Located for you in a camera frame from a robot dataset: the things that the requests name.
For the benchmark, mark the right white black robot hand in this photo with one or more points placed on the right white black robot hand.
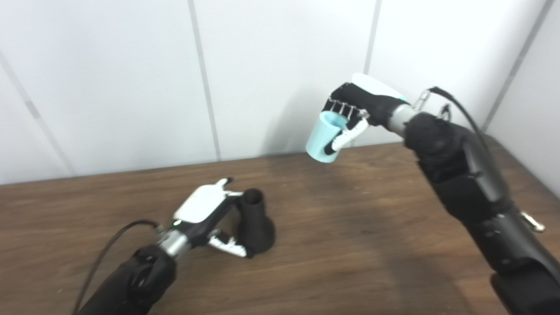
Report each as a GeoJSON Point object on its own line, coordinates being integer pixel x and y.
{"type": "Point", "coordinates": [372, 103]}

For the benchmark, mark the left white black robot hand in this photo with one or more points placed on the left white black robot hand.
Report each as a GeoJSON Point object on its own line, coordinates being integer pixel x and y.
{"type": "Point", "coordinates": [201, 205]}

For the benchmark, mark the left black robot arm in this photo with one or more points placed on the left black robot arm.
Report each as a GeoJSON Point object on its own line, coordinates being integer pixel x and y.
{"type": "Point", "coordinates": [135, 280]}

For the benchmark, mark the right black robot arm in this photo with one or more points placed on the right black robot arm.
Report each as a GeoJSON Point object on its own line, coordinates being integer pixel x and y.
{"type": "Point", "coordinates": [459, 166]}

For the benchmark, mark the black funnel-shaped nozzle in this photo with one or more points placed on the black funnel-shaped nozzle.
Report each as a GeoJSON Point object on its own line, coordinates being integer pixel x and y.
{"type": "Point", "coordinates": [258, 232]}

